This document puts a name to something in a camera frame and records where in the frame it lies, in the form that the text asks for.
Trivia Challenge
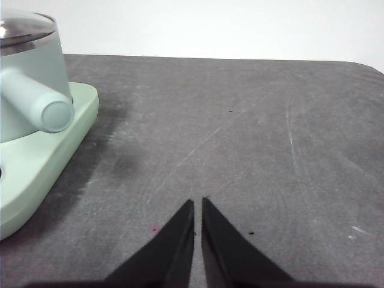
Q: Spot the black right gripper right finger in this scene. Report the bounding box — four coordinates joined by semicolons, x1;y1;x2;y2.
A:
201;196;295;288

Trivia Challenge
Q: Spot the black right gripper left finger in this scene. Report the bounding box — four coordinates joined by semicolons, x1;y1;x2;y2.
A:
104;199;195;288

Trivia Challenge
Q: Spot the glass lid with green knob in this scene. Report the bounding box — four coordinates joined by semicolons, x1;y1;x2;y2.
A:
0;8;58;49

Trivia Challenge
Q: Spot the mint green breakfast machine base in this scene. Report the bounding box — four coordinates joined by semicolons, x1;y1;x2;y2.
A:
0;82;100;241

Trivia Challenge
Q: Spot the mint green pot with handle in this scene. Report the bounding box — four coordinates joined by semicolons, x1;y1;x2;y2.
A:
0;26;75;143

